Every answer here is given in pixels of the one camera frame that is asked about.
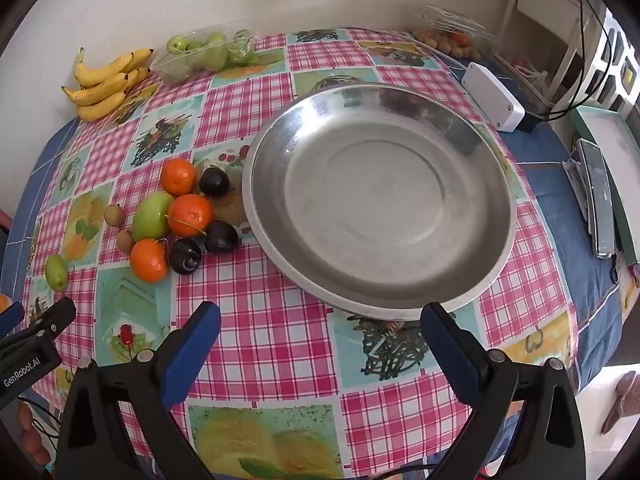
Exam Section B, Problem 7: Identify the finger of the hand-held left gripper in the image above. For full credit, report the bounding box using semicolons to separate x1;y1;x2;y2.
20;297;77;343
0;302;25;338

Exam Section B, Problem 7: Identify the pile of green jujubes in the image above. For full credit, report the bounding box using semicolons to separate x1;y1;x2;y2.
166;30;256;72

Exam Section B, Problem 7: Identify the black plug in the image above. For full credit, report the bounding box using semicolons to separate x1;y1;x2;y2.
515;111;548;134

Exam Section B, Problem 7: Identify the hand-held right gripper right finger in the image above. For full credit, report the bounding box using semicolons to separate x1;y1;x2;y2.
420;301;587;480

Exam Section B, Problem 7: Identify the pile of small brown longans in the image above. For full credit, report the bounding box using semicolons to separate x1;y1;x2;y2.
415;27;483;60

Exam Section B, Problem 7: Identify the white plastic holder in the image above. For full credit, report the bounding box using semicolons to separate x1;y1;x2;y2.
561;157;593;221

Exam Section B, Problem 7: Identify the green cardboard box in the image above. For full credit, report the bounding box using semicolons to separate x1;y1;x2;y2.
570;106;640;267

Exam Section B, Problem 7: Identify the pink checked printed tablecloth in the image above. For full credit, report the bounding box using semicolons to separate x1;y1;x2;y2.
22;28;581;480

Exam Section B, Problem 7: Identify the white plastic device box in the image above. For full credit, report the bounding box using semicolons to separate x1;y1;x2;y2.
461;62;526;132

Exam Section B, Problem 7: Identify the large green jujube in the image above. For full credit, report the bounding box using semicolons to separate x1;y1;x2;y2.
131;190;175;242

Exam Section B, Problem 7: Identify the brown slipper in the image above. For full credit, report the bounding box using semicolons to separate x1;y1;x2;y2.
600;370;640;436

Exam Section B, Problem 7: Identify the silver flat device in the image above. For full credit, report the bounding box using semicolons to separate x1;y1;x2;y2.
577;139;617;259

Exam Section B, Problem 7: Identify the black cable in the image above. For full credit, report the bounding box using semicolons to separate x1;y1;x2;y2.
542;0;613;121

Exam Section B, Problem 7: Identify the clear plastic wrapped tray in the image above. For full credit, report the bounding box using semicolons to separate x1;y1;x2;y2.
150;27;258;84

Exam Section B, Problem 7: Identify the small green jujube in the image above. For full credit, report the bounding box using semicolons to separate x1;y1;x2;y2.
45;254;68;292

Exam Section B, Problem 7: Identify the white storage rack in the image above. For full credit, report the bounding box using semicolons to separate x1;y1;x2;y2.
585;7;640;116

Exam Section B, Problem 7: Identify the orange tangerine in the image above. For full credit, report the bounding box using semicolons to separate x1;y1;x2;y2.
160;158;198;197
129;238;169;284
167;194;215;237

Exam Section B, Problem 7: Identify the large steel plate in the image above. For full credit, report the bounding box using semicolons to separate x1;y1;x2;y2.
241;82;518;322

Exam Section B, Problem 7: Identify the yellow banana bunch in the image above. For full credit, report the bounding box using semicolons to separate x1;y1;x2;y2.
61;47;155;122

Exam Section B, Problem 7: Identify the white wooden frame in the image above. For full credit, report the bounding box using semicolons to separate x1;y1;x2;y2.
492;0;591;111

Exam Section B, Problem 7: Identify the person's left hand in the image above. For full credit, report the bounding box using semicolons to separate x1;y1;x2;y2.
17;402;53;467

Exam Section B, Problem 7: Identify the clear plastic lidded box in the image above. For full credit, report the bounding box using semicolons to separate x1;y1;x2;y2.
412;4;501;61

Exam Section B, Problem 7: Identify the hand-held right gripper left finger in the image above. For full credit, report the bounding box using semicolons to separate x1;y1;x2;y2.
54;300;222;480

